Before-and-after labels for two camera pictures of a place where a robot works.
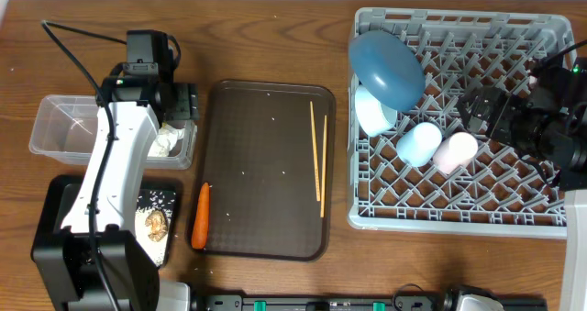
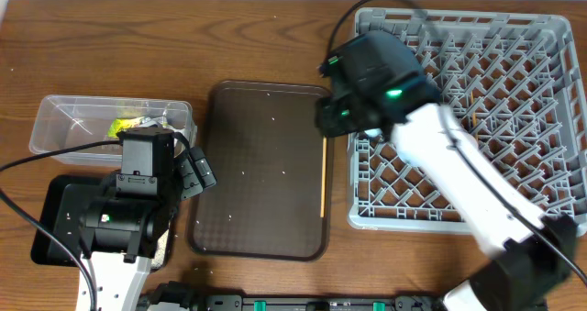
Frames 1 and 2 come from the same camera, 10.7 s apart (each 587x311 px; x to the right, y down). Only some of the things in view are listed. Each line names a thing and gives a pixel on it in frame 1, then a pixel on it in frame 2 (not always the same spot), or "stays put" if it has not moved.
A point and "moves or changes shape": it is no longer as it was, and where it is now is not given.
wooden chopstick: [315, 151] moves or changes shape
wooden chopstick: [324, 164] stays put
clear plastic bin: [63, 127] stays put
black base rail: [344, 303] stays put
